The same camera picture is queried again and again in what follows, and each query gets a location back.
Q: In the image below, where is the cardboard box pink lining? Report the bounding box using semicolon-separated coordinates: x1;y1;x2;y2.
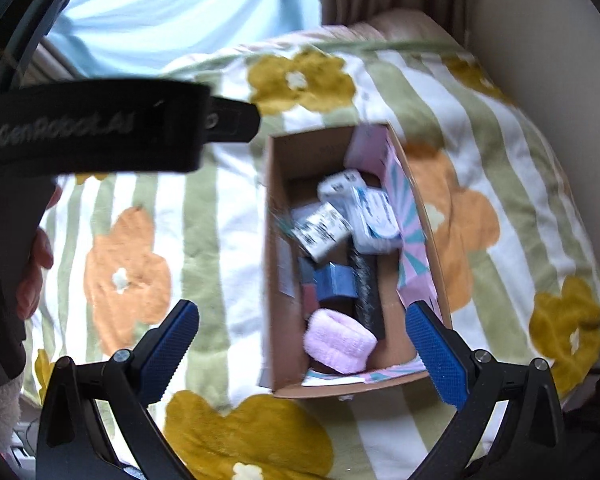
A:
263;124;452;399

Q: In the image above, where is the red lip gloss tube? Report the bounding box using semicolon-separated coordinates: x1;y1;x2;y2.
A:
298;257;320;321

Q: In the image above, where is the white black spotted plush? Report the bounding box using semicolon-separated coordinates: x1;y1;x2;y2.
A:
317;169;367;206

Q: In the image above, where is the floral striped blanket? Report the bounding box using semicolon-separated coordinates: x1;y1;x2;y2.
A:
22;39;600;479

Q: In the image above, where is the light blue curtain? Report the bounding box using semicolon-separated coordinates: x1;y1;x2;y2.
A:
47;0;321;77

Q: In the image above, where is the left hand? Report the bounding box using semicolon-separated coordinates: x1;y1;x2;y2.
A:
14;184;64;321

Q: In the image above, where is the small blue cube box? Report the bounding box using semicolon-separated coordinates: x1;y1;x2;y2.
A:
314;262;358;302

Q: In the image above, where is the black garbage bag roll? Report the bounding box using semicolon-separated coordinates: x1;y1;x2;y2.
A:
348;244;386;340

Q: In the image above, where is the white blue floss box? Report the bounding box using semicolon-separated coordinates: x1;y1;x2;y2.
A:
348;188;402;255

